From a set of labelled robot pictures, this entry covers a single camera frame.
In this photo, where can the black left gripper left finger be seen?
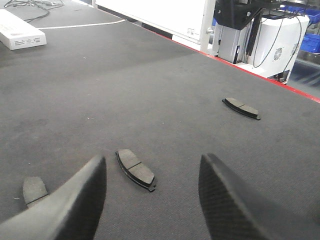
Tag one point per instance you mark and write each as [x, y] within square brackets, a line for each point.
[72, 212]

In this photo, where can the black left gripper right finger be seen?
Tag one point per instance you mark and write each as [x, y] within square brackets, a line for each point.
[233, 210]

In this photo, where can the grey brake pad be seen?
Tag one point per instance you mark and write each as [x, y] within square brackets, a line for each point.
[242, 108]
[34, 190]
[134, 168]

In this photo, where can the white robot cart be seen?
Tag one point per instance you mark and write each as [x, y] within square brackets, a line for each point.
[259, 37]

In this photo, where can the blue bin far rack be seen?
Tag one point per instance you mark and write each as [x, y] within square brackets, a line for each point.
[310, 43]

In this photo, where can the white flat box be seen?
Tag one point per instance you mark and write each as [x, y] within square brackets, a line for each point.
[16, 34]

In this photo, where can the red conveyor frame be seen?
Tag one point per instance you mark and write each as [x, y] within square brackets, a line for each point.
[164, 35]

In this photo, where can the white machine post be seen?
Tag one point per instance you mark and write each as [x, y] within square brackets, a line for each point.
[206, 24]

